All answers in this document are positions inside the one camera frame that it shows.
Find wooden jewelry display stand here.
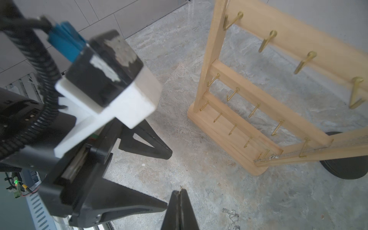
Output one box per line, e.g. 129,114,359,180
187,0,368,176

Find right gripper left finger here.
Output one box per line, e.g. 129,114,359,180
161,191,181,230

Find silver necklace on table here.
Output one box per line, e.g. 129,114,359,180
222,208,241,230

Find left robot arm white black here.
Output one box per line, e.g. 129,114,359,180
1,1,173,228

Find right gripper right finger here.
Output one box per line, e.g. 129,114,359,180
180,189,199,230

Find white ventilation grille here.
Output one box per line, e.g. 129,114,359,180
26,193,57,230

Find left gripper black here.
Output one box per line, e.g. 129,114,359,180
39,118,173,228

